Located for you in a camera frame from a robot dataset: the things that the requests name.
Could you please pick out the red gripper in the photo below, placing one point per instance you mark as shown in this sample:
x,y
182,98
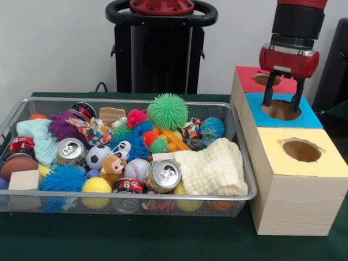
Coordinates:
x,y
288,61

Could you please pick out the cream waffle cloth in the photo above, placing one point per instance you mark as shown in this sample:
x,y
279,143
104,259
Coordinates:
x,y
212,166

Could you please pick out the crushed clear plastic bottle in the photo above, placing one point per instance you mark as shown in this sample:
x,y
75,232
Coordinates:
x,y
195,143

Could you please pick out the wooden box with three holes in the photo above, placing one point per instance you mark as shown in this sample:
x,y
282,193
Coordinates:
x,y
293,206

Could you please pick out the side table with green cloth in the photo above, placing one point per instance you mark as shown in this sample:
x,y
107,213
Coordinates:
x,y
340,111

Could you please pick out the black upright panel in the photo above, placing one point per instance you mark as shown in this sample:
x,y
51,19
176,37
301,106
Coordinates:
x,y
334,70

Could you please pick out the green spiky rubber ball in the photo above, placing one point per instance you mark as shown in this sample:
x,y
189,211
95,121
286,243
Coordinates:
x,y
168,111

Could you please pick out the opened silver drink can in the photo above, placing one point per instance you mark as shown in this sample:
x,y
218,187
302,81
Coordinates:
x,y
162,175

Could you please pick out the white baseball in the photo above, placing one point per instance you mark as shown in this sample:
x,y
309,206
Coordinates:
x,y
137,170

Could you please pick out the orange plush toy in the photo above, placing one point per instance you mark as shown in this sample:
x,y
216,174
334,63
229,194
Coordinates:
x,y
111,170

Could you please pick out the purple spiky rubber ball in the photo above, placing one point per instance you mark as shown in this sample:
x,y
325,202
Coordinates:
x,y
62,127

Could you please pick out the blue spiky ball with eyes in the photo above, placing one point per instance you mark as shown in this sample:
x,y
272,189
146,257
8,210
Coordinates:
x,y
62,178

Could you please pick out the mint knitted cloth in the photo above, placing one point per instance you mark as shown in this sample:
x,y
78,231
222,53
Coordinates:
x,y
40,141

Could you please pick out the plain wooden block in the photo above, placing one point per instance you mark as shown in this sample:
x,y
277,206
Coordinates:
x,y
24,180

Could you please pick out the brown toy football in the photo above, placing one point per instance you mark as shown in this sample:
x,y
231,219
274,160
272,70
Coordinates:
x,y
17,168

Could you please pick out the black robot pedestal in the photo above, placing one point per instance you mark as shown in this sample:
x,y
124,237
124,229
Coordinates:
x,y
157,54

